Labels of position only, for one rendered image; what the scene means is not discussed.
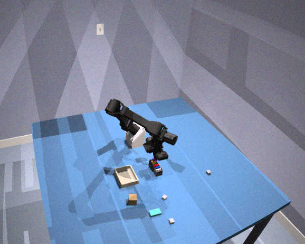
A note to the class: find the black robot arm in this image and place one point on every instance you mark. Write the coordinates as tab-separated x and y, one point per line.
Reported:
126	117

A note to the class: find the teal flat block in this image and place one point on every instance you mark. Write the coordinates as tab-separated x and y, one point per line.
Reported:
155	212

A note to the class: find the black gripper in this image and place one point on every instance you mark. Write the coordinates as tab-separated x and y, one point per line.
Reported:
159	154

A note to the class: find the orange-brown cube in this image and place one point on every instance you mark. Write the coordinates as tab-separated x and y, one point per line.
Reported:
132	199

